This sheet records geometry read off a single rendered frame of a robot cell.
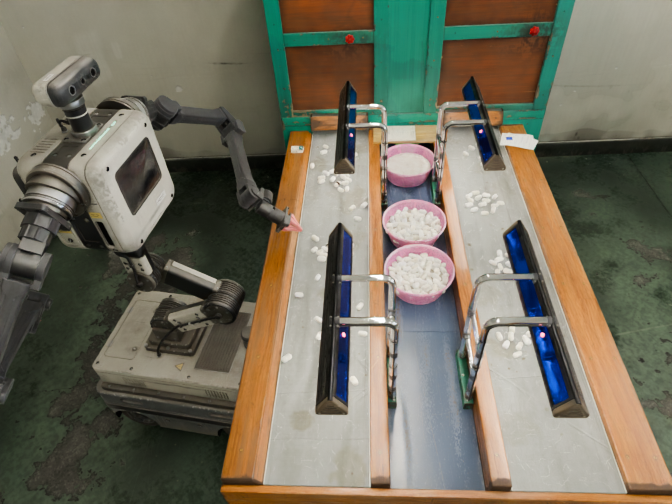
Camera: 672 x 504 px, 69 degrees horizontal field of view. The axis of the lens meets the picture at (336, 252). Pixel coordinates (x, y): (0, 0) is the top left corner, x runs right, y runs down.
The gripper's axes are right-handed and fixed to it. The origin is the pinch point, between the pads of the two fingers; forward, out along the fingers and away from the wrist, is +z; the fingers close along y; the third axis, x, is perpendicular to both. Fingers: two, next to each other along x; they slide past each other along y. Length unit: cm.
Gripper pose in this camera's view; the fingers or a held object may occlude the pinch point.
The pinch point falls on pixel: (300, 229)
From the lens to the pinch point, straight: 198.8
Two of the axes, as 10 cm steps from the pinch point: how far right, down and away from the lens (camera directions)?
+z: 8.0, 4.6, 3.9
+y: 0.5, -7.0, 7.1
